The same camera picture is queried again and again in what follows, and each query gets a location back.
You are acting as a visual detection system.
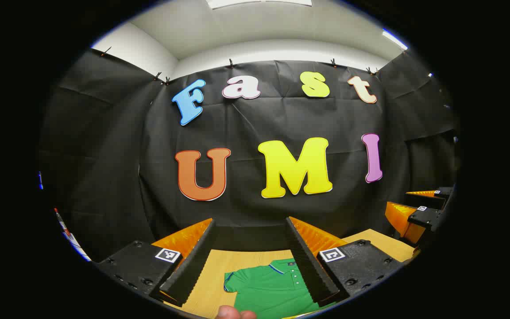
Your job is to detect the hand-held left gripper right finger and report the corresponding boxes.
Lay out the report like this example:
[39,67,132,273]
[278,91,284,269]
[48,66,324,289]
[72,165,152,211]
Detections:
[285,216,404,307]

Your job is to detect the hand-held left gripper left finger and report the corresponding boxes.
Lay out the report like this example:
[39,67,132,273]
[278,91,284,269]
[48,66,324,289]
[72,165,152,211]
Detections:
[93,217,217,307]

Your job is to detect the green T-shirt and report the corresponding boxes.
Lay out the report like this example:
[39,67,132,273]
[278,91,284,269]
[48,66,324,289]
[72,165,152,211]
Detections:
[223,258,335,319]

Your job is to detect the white and red object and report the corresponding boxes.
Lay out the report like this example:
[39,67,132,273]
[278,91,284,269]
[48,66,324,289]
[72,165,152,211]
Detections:
[54,207,92,262]

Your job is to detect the ceiling light strip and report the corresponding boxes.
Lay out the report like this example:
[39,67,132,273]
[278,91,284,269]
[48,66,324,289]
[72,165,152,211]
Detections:
[381,28,409,51]

